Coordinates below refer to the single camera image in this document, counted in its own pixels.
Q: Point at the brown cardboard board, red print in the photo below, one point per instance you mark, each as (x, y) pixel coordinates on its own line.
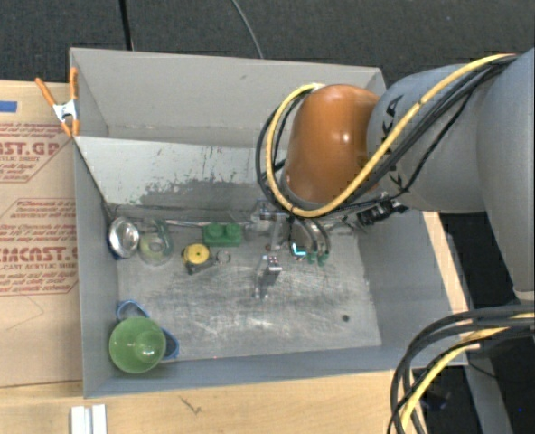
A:
(28, 242)

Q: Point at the black cylinder on white bracket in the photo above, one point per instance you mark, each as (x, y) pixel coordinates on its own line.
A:
(376, 215)

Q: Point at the grey metal bin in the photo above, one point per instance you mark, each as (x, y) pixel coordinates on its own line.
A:
(231, 305)

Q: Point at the yellow tape measure keyring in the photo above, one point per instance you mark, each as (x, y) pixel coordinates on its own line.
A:
(196, 255)

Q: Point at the silver and blue metal can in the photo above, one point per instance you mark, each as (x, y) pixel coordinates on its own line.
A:
(124, 238)

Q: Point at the blue rimmed clear container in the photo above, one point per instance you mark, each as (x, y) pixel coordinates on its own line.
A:
(172, 346)

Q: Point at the green toy brick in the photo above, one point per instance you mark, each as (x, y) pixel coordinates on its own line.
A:
(222, 235)

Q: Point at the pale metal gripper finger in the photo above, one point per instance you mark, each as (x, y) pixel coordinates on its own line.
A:
(274, 233)
(267, 278)

